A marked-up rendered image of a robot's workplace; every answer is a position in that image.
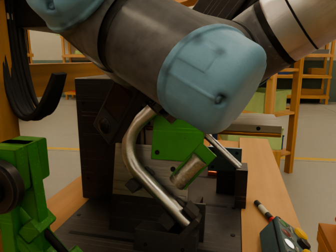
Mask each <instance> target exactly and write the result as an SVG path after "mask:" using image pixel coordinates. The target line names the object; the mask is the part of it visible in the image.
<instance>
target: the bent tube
mask: <svg viewBox="0 0 336 252"><path fill-rule="evenodd" d="M156 115H157V114H156V113H155V112H154V111H153V110H152V109H151V108H150V107H149V106H148V105H146V106H145V107H144V108H143V109H142V110H141V111H140V112H139V113H138V114H137V115H136V116H135V117H134V119H133V121H132V123H131V124H130V126H129V128H128V130H127V131H126V133H125V135H124V137H123V138H122V144H121V151H122V157H123V161H124V163H125V166H126V168H127V169H128V171H129V172H130V174H131V175H132V176H133V177H134V178H135V179H136V180H137V181H138V182H139V183H140V184H141V186H142V187H143V188H144V189H145V190H146V191H147V192H148V193H149V194H150V195H151V196H152V197H153V198H154V199H155V200H156V201H157V202H158V203H159V204H160V205H161V206H162V207H163V208H164V209H165V210H166V212H167V213H168V214H169V215H170V216H171V217H172V218H173V219H174V220H175V221H176V222H177V223H178V224H179V225H180V226H181V227H182V228H183V229H184V228H185V227H186V226H187V225H188V224H189V223H190V222H191V221H192V220H193V219H192V218H191V217H190V216H189V215H188V214H187V213H186V212H185V211H184V210H183V207H182V206H181V205H180V204H179V203H178V202H177V201H176V200H175V199H174V198H173V197H172V196H171V195H170V194H169V193H168V192H167V191H166V190H165V189H164V188H163V187H162V186H161V185H160V184H159V183H158V182H157V181H156V180H155V179H154V178H153V177H152V176H151V174H150V173H149V172H148V171H147V170H146V169H145V168H144V167H143V166H142V165H141V164H140V162H139V160H138V158H137V155H136V140H137V137H138V134H139V132H140V131H141V129H142V128H143V127H144V126H145V125H146V124H147V123H148V122H150V121H151V120H152V119H153V118H154V117H155V116H156Z"/></svg>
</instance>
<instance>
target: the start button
mask: <svg viewBox="0 0 336 252"><path fill-rule="evenodd" d="M294 231H295V233H296V234H297V235H298V236H299V237H300V238H303V239H305V240H307V239H308V236H307V234H306V233H305V232H304V231H303V230H302V229H300V228H299V227H296V228H295V229H294Z"/></svg>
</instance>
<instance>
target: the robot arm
mask: <svg viewBox="0 0 336 252"><path fill-rule="evenodd" d="M26 2H27V3H28V5H29V6H30V7H31V8H32V9H33V10H34V11H35V12H36V13H37V14H38V15H39V16H40V17H41V18H42V19H43V20H44V21H45V23H46V25H47V27H48V28H49V29H51V30H52V31H54V32H57V33H59V34H60V35H61V36H62V37H63V38H64V39H66V40H67V41H68V42H69V43H70V44H71V45H73V46H74V47H75V48H76V49H77V50H78V51H80V52H81V53H82V54H83V55H84V56H85V57H87V58H88V59H89V60H90V61H91V62H92V63H94V64H95V65H96V66H97V67H98V68H99V69H100V70H101V71H103V72H104V73H105V74H106V75H107V76H109V77H110V78H111V79H112V80H113V81H114V82H113V84H112V86H111V88H110V90H109V92H108V94H107V96H106V98H105V100H104V102H103V105H102V107H101V109H100V111H99V113H98V115H97V117H96V119H95V121H94V123H93V125H94V127H95V128H96V129H97V130H98V132H99V133H100V134H101V135H102V137H103V138H104V139H105V140H106V141H107V143H108V144H110V145H112V144H115V143H119V142H121V140H122V139H123V137H124V135H125V134H126V132H127V130H128V128H129V127H130V125H131V123H132V121H133V120H134V118H135V116H136V114H137V113H138V111H139V109H140V107H141V106H142V104H143V103H146V104H147V105H148V106H149V107H150V108H151V109H152V110H153V111H154V112H155V113H156V114H157V115H158V116H159V117H160V116H161V115H162V116H163V117H164V118H165V119H166V120H167V121H168V122H169V123H170V124H172V123H173V122H174V121H175V120H176V119H179V120H183V121H185V122H187V123H189V124H190V125H192V126H193V127H195V128H197V129H198V130H200V131H201V132H203V133H206V134H217V133H220V132H222V131H224V130H225V129H227V128H228V127H229V126H230V125H231V123H232V122H233V121H234V120H236V119H237V118H238V116H239V115H240V114H241V113H242V111H243V110H244V109H245V107H246V106H247V105H248V103H249V102H250V100H251V98H252V97H253V95H254V94H255V92H256V90H257V88H258V87H259V86H261V85H262V84H264V83H265V82H266V81H267V80H269V79H270V78H271V76H273V75H275V74H276V73H278V72H280V71H282V70H284V69H285V68H287V67H289V66H291V65H292V64H294V63H295V62H297V61H298V60H300V59H302V58H304V57H305V56H307V55H309V54H311V53H312V52H314V51H316V50H318V49H320V48H321V47H323V46H325V45H327V44H329V43H330V42H332V41H334V40H336V0H258V1H257V2H256V3H254V4H253V5H251V6H250V7H248V8H247V9H246V10H244V11H243V12H242V13H240V14H239V15H238V16H236V17H235V18H234V19H232V20H229V19H223V18H219V17H215V16H211V15H207V14H203V13H200V12H198V11H195V10H193V9H191V8H189V7H187V6H185V5H183V4H181V3H179V2H177V1H175V0H26Z"/></svg>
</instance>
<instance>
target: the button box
mask: <svg viewBox="0 0 336 252"><path fill-rule="evenodd" d="M280 220H283V219H281V218H280V217H279V216H276V217H275V218H274V219H272V221H271V222H270V223H269V224H268V225H267V226H266V227H265V228H264V229H263V230H262V231H261V232H260V233H259V235H260V243H261V251H262V252H288V251H292V252H302V251H303V250H304V249H305V248H303V247H302V246H301V244H300V243H299V239H300V237H299V236H298V235H297V234H296V233H295V231H294V229H295V228H293V227H292V226H290V225H289V224H288V223H286V222H285V221H284V220H283V221H284V222H285V223H286V224H287V226H288V227H286V226H284V225H283V224H282V223H281V221H280ZM283 229H285V230H287V231H288V232H289V234H290V236H291V237H289V236H287V235H286V234H285V233H284V232H283ZM285 239H287V240H289V241H290V242H291V243H292V244H293V246H294V248H292V247H290V246H289V245H288V244H287V242H286V240H285Z"/></svg>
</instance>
